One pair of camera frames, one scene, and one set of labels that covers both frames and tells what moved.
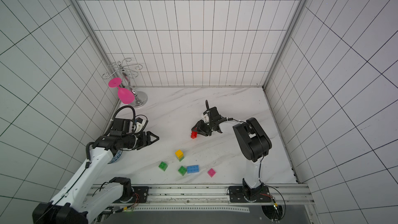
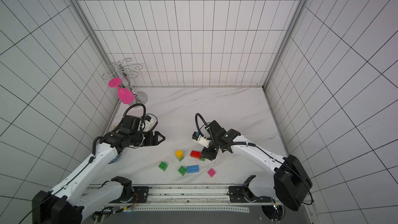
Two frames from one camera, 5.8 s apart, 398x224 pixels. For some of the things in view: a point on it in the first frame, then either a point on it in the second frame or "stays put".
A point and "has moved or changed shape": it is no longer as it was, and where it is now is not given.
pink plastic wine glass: x=125 y=96 stays put
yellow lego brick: x=179 y=154 stays put
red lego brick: x=194 y=135 has moved or changed shape
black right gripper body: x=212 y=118 -> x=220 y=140
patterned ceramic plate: x=116 y=157 stays put
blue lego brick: x=193 y=168 stays put
